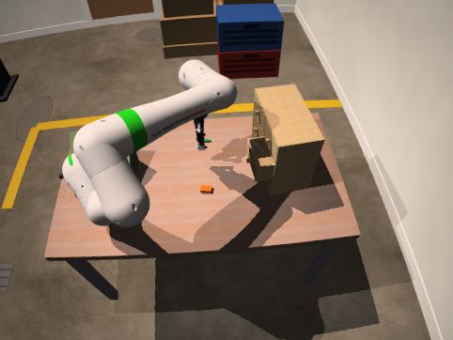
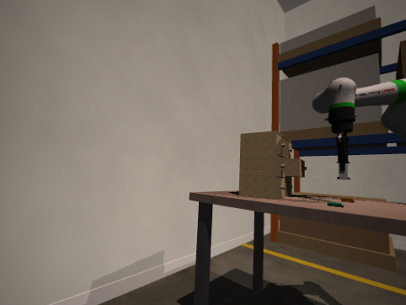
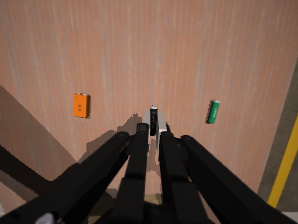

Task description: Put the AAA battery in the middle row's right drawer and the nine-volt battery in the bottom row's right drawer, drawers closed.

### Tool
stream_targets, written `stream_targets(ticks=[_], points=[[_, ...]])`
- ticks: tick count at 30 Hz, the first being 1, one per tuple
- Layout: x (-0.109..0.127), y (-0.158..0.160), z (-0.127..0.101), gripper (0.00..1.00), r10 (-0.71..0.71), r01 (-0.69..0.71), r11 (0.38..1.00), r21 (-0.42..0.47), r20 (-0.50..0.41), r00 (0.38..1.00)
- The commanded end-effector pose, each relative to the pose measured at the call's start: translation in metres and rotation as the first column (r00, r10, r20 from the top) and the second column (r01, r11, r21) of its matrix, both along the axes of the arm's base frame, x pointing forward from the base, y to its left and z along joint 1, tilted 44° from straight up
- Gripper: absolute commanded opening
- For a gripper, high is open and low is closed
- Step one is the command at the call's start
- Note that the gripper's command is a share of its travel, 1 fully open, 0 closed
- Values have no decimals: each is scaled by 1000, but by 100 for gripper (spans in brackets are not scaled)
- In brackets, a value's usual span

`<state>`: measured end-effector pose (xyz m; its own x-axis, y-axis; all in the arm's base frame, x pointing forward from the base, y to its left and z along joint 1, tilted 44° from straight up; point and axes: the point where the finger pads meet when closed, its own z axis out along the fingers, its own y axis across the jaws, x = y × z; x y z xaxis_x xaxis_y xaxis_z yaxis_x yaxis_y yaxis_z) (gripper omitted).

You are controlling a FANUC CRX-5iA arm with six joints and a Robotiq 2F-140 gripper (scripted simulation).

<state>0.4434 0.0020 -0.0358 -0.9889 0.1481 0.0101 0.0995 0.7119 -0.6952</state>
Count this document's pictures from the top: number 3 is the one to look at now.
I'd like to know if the orange nine-volt battery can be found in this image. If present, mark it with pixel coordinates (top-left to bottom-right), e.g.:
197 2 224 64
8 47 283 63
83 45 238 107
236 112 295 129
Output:
73 93 90 118

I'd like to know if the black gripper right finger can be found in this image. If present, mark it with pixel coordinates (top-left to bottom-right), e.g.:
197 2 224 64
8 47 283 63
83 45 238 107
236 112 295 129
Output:
156 111 298 224

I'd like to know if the light wooden drawer front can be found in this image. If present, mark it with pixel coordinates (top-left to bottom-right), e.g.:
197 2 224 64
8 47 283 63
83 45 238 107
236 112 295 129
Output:
144 196 163 204
82 216 101 224

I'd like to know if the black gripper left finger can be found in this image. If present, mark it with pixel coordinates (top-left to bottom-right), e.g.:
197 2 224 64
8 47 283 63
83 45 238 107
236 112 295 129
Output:
0 110 150 224

